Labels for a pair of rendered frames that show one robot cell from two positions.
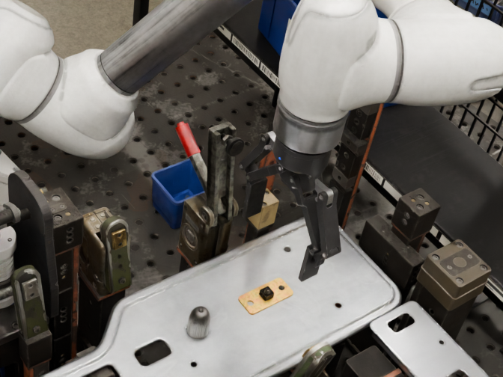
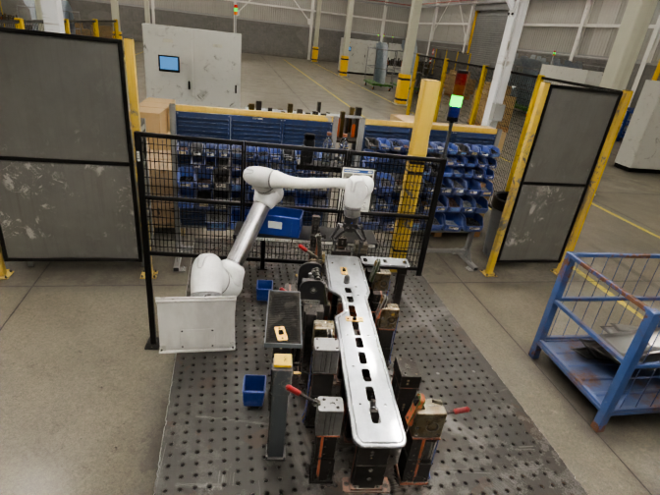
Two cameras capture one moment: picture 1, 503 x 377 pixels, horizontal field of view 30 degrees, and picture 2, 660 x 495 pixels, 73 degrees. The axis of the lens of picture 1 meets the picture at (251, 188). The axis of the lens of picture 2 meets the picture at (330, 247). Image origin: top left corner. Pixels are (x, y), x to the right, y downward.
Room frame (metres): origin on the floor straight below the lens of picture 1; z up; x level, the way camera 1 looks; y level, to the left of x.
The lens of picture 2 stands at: (-0.34, 1.78, 2.19)
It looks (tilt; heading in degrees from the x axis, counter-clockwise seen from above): 25 degrees down; 307
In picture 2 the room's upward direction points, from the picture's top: 7 degrees clockwise
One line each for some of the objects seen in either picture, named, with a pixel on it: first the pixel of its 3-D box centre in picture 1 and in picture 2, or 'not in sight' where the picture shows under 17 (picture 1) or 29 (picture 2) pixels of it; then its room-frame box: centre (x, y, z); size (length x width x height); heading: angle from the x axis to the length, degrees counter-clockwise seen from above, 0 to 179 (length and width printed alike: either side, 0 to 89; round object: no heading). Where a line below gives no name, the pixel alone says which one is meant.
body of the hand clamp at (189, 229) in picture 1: (197, 275); not in sight; (1.04, 0.06, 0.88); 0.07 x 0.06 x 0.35; 44
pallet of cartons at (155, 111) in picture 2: not in sight; (171, 143); (5.39, -1.81, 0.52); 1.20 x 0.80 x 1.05; 138
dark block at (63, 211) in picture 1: (56, 297); not in sight; (0.91, 0.27, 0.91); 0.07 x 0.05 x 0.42; 44
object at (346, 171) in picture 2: not in sight; (356, 190); (1.24, -0.52, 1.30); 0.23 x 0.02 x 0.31; 44
